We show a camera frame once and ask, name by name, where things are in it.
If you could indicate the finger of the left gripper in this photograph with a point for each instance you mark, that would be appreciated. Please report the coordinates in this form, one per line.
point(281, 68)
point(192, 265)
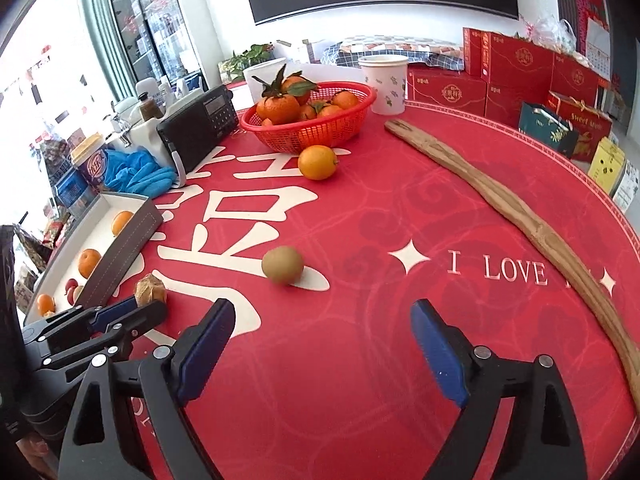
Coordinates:
point(65, 349)
point(79, 321)

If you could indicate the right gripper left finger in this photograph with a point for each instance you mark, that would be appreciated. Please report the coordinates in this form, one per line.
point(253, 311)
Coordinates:
point(102, 439)

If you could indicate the mandarin orange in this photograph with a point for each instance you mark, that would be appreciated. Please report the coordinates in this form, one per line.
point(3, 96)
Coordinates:
point(45, 305)
point(87, 262)

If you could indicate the dried physalis husk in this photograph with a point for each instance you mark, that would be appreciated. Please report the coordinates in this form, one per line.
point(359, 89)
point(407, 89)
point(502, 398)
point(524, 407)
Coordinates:
point(149, 289)

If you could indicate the smooth yellow orange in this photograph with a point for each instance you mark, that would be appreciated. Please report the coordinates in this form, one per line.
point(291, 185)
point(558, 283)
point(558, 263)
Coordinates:
point(120, 221)

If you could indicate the left hand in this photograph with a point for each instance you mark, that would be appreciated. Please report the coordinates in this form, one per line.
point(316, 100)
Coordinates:
point(38, 455)

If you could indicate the white grey tray box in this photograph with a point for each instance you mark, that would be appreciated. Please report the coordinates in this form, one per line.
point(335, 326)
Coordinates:
point(98, 251)

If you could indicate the long wooden stick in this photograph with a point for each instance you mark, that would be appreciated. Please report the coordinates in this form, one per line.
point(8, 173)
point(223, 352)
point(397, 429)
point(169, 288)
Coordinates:
point(545, 239)

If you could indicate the blue snack packet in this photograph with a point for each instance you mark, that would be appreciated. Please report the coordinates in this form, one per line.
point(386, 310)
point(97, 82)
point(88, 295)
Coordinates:
point(74, 191)

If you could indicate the far kiwi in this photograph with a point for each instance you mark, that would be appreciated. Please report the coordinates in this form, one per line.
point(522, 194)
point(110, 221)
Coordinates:
point(283, 265)

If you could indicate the blue cloth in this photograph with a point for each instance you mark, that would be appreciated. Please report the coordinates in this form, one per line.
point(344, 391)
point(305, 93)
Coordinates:
point(137, 173)

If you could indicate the milk tea cup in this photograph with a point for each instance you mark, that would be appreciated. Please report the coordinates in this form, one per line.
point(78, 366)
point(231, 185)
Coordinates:
point(89, 158)

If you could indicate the red tablecloth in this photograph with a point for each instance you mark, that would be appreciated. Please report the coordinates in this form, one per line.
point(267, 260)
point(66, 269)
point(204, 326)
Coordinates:
point(322, 378)

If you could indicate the white plastic jug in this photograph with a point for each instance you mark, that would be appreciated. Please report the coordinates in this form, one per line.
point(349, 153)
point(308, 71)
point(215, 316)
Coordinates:
point(131, 132)

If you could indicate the black portable radio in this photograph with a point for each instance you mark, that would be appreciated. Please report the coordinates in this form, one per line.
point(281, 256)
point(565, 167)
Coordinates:
point(192, 132)

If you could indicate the far small orange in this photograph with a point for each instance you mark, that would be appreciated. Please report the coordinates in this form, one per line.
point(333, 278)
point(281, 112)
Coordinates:
point(317, 162)

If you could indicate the yellow carton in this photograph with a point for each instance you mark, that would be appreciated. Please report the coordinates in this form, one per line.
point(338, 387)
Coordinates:
point(607, 165)

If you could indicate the glass display cabinet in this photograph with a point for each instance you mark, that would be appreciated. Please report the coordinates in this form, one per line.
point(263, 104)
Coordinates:
point(155, 39)

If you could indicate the mandarins with leaves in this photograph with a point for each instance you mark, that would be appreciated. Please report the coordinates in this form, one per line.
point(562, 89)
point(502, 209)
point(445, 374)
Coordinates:
point(287, 99)

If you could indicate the red plastic fruit basket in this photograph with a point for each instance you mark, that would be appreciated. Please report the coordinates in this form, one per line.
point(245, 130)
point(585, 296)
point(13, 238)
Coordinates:
point(332, 131)

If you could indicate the white paper towel roll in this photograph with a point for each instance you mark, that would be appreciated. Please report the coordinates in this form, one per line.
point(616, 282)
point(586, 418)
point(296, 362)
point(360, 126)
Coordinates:
point(257, 76)

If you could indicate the dark green gift bag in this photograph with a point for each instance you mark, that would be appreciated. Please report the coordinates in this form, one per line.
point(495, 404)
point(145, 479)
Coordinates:
point(548, 128)

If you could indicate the red gift bag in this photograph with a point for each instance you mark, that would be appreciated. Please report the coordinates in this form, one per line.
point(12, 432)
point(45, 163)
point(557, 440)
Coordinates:
point(590, 124)

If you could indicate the paper cup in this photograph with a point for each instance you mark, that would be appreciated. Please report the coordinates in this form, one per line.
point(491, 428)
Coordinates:
point(387, 75)

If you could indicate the red gift boxes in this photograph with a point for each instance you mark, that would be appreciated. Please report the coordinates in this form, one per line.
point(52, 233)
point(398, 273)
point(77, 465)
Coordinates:
point(500, 74)

